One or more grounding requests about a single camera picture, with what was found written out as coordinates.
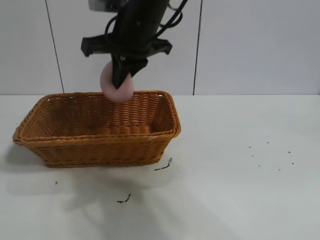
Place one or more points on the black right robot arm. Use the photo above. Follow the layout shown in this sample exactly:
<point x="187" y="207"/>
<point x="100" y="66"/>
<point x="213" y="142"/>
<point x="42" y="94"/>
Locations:
<point x="147" y="4"/>

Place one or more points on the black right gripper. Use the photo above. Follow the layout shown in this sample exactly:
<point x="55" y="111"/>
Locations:
<point x="135" y="37"/>

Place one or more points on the pink peach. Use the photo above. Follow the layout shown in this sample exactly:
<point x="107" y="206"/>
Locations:
<point x="121" y="95"/>

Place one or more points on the brown woven wicker basket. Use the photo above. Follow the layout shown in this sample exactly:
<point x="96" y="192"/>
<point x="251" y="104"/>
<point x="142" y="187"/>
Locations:
<point x="100" y="150"/>

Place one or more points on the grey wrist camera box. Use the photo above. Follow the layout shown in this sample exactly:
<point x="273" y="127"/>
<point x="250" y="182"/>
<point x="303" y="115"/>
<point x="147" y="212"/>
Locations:
<point x="100" y="5"/>

